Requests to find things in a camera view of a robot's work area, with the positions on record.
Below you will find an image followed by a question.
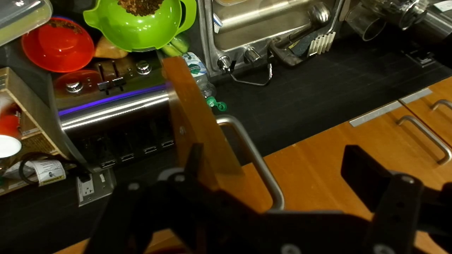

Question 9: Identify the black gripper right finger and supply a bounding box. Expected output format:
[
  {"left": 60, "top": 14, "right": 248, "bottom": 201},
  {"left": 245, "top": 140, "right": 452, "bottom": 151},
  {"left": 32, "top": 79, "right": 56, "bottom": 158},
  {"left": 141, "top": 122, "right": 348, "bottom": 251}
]
[{"left": 340, "top": 146, "right": 452, "bottom": 254}]

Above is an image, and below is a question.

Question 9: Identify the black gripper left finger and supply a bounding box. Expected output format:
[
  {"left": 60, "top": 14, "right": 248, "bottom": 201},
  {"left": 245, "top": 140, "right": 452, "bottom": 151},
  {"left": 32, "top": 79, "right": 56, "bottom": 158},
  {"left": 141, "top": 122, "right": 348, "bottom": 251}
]
[{"left": 83, "top": 143, "right": 221, "bottom": 254}]

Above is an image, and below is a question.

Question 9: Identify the wooden cabinet door with handle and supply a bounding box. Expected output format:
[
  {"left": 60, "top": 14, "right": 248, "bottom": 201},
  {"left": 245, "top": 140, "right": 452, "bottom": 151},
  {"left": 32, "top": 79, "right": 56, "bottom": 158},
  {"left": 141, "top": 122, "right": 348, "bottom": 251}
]
[{"left": 162, "top": 57, "right": 285, "bottom": 212}]

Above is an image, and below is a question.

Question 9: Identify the far left wooden cabinet door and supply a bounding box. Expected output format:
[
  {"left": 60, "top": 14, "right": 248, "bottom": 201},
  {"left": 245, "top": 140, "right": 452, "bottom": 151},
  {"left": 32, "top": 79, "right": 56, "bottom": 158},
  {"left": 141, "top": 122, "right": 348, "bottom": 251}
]
[{"left": 401, "top": 78, "right": 452, "bottom": 146}]

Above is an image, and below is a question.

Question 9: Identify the stainless steel toaster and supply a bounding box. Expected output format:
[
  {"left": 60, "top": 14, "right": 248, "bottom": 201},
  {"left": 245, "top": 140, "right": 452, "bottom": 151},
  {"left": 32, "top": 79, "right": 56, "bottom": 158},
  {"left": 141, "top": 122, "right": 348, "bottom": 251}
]
[{"left": 53, "top": 52, "right": 173, "bottom": 171}]

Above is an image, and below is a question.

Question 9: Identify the white mug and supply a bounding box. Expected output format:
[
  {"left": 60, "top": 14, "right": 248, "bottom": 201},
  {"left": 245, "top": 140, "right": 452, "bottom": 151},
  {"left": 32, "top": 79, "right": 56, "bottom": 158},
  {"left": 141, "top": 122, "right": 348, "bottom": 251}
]
[{"left": 0, "top": 134, "right": 22, "bottom": 171}]

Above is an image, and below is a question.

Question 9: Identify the dish soap bottle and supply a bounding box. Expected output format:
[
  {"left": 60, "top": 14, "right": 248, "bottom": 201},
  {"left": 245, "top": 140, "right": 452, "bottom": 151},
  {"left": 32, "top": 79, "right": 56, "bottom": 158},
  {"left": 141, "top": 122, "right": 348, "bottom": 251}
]
[{"left": 182, "top": 52, "right": 227, "bottom": 113}]

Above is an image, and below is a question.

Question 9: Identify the green colander bowl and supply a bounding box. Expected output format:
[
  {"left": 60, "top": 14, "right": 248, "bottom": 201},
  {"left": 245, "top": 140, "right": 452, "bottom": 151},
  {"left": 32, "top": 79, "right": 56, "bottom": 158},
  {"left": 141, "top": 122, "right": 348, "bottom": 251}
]
[{"left": 83, "top": 0, "right": 197, "bottom": 52}]

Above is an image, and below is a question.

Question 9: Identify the red plastic bowl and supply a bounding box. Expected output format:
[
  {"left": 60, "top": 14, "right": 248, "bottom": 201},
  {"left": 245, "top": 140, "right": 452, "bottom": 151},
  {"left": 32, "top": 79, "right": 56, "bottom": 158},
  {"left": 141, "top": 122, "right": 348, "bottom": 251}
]
[{"left": 21, "top": 17, "right": 94, "bottom": 74}]

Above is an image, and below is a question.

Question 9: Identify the steel coffee machine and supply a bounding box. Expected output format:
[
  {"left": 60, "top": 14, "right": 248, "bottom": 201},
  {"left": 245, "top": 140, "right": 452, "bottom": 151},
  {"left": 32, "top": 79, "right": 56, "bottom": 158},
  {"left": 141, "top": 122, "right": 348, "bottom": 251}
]
[{"left": 344, "top": 0, "right": 452, "bottom": 45}]

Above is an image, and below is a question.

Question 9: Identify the stainless steel sink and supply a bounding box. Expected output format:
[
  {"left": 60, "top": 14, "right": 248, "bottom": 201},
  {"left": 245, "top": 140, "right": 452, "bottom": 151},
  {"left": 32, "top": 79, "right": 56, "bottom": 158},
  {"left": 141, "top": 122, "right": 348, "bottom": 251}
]
[{"left": 197, "top": 0, "right": 350, "bottom": 86}]

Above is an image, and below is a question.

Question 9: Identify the clear plastic food container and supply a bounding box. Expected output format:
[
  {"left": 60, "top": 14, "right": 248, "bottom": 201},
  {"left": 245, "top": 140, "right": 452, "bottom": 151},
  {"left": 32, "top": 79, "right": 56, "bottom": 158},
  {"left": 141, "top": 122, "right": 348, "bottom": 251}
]
[{"left": 0, "top": 0, "right": 52, "bottom": 47}]

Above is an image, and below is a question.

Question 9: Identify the wall power outlet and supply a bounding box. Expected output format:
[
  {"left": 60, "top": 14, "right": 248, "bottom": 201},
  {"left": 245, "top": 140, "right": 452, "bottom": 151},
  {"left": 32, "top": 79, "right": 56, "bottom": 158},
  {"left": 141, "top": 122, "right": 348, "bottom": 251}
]
[{"left": 76, "top": 171, "right": 115, "bottom": 206}]

